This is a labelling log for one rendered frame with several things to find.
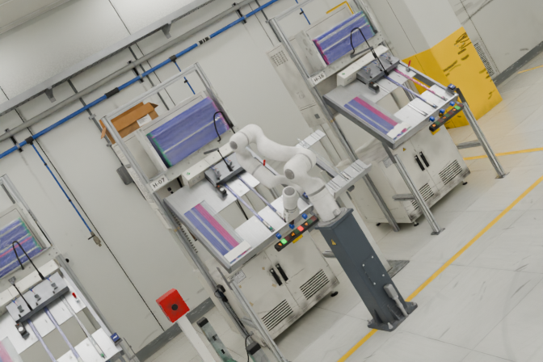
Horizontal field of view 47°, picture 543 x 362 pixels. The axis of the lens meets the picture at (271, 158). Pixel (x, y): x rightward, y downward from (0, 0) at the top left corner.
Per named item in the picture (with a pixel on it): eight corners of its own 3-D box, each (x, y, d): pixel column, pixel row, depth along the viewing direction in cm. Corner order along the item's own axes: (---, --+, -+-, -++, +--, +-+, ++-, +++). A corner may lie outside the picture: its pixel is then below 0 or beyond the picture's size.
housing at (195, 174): (246, 155, 440) (245, 141, 429) (191, 193, 421) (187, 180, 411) (240, 149, 444) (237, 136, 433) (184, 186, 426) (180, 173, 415)
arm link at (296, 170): (329, 183, 354) (308, 147, 351) (313, 199, 341) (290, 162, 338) (314, 188, 363) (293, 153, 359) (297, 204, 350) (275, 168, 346)
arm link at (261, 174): (267, 161, 383) (305, 193, 378) (250, 178, 376) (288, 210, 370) (270, 154, 376) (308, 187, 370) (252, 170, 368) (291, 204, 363)
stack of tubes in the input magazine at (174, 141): (230, 128, 431) (210, 94, 428) (170, 167, 412) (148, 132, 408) (225, 130, 443) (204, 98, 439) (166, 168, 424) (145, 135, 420)
